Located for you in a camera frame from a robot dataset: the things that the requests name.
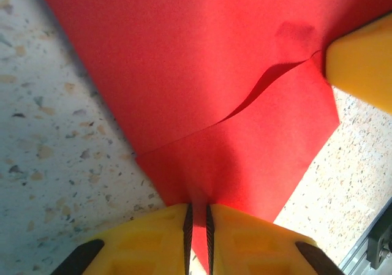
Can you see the aluminium mounting rail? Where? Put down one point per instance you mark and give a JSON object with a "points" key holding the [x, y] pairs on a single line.
{"points": [[355, 256]]}

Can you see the red cloth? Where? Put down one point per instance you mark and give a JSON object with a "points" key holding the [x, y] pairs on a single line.
{"points": [[183, 57]]}

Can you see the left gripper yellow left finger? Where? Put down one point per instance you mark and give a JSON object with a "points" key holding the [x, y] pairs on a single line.
{"points": [[147, 244]]}

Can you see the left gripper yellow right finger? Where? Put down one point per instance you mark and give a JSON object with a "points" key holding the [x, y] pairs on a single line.
{"points": [[260, 247]]}

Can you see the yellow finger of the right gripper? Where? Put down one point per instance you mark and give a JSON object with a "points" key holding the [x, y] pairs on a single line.
{"points": [[364, 63]]}

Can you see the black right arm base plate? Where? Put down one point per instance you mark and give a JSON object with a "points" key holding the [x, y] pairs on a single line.
{"points": [[381, 241]]}

